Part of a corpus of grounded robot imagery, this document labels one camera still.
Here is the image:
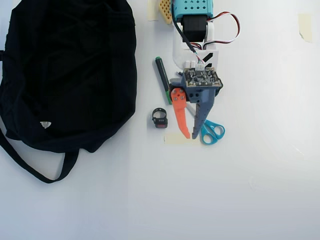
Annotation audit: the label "blue-grey gripper body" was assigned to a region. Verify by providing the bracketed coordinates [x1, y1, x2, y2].
[169, 77, 224, 104]

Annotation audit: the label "blue-grey gripper finger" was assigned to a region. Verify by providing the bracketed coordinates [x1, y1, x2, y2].
[191, 98, 216, 140]

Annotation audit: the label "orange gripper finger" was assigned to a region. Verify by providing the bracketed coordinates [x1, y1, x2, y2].
[170, 87, 191, 139]

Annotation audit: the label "black bike light red lens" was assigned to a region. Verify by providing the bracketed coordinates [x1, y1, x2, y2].
[151, 107, 168, 130]

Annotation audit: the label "black fabric bag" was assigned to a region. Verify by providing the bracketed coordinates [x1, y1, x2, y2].
[0, 0, 139, 185]

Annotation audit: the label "long beige masking tape strip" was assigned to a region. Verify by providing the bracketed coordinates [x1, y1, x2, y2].
[163, 132, 201, 146]

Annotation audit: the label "black marker with green cap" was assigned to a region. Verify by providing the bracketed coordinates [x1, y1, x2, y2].
[152, 56, 174, 106]

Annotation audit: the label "yellow perforated block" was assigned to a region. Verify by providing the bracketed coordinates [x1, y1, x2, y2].
[158, 0, 174, 25]

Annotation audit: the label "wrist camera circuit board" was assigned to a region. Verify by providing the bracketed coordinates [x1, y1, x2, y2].
[182, 66, 224, 89]

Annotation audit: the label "scissors with blue handles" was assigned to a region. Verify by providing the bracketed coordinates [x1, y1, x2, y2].
[186, 103, 226, 146]

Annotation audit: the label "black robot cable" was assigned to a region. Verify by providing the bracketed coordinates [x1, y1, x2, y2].
[170, 0, 199, 54]

